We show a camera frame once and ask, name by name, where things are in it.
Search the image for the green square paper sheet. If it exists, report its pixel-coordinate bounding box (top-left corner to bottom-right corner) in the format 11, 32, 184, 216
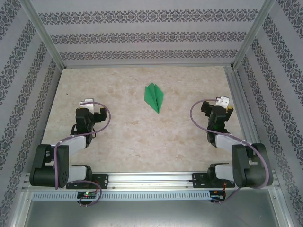
143, 82, 165, 114

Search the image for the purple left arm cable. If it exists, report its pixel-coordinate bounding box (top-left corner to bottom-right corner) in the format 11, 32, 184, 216
53, 101, 112, 208

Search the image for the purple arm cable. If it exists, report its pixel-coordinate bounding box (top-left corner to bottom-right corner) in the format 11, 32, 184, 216
190, 98, 272, 205
53, 101, 112, 208

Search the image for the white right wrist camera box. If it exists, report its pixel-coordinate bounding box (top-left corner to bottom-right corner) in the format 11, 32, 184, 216
214, 95, 230, 110

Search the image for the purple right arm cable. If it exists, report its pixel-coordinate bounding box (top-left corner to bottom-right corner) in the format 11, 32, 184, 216
190, 98, 272, 205

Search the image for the aluminium side rail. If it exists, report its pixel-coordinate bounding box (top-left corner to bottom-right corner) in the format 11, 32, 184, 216
223, 65, 270, 171

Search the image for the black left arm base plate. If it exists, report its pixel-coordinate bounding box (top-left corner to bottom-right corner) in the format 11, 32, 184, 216
66, 174, 109, 190

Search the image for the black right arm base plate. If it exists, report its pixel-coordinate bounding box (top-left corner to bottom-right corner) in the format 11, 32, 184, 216
192, 172, 236, 189

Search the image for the long aluminium mounting rail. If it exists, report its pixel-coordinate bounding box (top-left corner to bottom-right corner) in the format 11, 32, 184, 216
22, 171, 281, 191

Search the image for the aluminium frame post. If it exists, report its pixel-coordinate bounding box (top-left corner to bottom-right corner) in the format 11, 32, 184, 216
231, 0, 277, 70
21, 0, 66, 70

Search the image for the slotted grey cable duct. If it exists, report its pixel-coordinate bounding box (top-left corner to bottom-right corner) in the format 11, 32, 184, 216
32, 190, 212, 201

